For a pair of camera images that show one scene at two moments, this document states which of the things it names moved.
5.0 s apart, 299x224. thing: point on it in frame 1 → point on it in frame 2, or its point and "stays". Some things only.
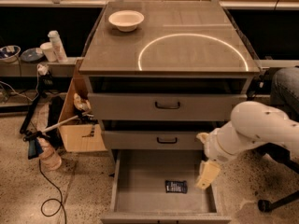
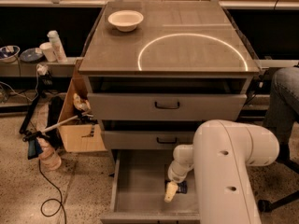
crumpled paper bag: x=80 y=103 stays
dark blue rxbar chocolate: x=176 y=187 stays
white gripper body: x=215 y=147 → x=175 y=175
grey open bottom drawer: x=159 y=187 stays
